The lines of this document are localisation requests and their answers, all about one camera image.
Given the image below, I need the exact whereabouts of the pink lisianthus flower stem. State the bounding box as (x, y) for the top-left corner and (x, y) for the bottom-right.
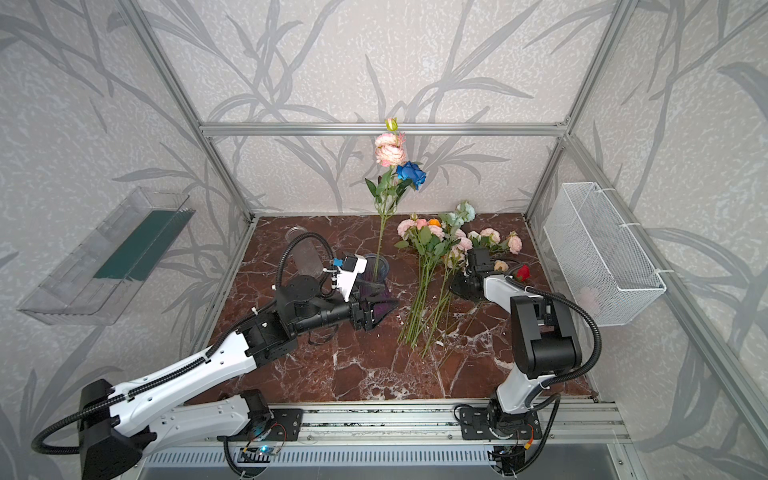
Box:
(365, 117), (411, 278)

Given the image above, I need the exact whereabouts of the white wire mesh basket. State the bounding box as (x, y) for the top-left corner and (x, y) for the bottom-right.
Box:
(544, 182), (666, 327)

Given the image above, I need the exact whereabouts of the blue rose stem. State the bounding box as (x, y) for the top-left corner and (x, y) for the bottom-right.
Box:
(381, 161), (427, 216)

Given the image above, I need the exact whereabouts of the aluminium front rail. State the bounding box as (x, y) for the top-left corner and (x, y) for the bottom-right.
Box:
(143, 400), (631, 448)

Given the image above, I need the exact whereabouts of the clear acrylic wall shelf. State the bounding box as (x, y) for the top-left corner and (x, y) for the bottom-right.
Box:
(17, 187), (195, 326)

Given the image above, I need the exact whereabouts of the purple blue glass vase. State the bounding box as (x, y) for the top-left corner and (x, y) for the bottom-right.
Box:
(358, 254), (396, 304)

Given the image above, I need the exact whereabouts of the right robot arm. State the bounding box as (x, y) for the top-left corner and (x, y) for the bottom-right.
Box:
(451, 248), (603, 423)

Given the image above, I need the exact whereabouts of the clear frosted glass vase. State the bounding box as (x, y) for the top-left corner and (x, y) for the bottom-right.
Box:
(290, 238), (324, 278)

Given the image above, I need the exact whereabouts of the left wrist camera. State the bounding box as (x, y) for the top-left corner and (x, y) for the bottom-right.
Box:
(327, 255), (367, 302)

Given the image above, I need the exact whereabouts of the pink rose bouquet stem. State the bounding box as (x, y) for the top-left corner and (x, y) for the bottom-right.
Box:
(395, 215), (448, 348)

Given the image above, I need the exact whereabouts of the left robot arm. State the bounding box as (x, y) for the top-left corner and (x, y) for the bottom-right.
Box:
(31, 232), (398, 479)

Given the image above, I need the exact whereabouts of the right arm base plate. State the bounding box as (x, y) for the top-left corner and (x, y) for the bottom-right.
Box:
(453, 402), (543, 442)

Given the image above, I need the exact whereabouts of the pink carnation stem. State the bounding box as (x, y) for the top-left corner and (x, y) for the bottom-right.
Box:
(467, 228), (523, 256)

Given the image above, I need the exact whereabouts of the pale green hydrangea stem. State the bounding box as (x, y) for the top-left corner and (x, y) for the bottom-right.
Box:
(421, 200), (476, 357)

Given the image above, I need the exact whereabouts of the green circuit board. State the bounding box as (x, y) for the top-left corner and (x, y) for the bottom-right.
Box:
(239, 445), (282, 464)

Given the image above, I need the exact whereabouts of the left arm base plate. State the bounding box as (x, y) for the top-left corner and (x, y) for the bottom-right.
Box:
(240, 408), (304, 442)

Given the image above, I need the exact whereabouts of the red rose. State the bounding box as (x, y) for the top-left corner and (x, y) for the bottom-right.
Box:
(514, 264), (531, 283)

